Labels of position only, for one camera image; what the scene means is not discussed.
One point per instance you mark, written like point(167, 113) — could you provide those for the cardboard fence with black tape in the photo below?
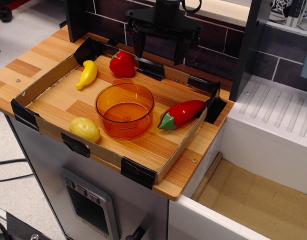
point(51, 102)

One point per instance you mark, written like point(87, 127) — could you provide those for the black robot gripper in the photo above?
point(164, 20)

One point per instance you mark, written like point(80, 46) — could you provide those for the white toy sink unit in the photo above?
point(252, 184)

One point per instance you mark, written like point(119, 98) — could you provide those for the grey toy oven front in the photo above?
point(89, 200)

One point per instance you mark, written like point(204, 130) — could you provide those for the yellow toy banana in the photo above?
point(88, 75)

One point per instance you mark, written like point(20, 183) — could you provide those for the red toy strawberry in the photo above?
point(122, 64)

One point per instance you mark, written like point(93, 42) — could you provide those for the black caster wheel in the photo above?
point(6, 15)

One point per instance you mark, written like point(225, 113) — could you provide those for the orange transparent plastic pot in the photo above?
point(125, 109)

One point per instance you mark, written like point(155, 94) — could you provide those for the yellow toy potato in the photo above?
point(85, 128)

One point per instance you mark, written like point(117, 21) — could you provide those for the red toy chili pepper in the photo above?
point(179, 114)

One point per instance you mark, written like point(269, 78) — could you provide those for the dark grey vertical post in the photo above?
point(259, 14)

